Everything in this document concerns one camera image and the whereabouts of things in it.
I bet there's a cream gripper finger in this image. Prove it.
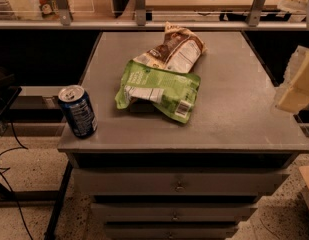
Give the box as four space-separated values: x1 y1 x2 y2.
275 46 309 114

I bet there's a brown chip bag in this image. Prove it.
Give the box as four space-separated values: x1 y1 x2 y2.
134 22 206 74

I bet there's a green chip bag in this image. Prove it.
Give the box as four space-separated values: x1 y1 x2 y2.
115 60 201 124

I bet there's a grey drawer cabinet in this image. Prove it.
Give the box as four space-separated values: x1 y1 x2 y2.
59 32 309 240

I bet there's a blue soda can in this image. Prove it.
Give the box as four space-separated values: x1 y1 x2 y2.
58 85 97 139

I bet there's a black table at left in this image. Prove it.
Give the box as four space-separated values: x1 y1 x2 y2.
0 67 22 122

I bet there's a grey metal shelf rail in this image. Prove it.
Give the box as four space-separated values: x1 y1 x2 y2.
0 0 307 31

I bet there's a black cable on floor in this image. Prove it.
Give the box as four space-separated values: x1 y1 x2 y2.
0 117 35 240

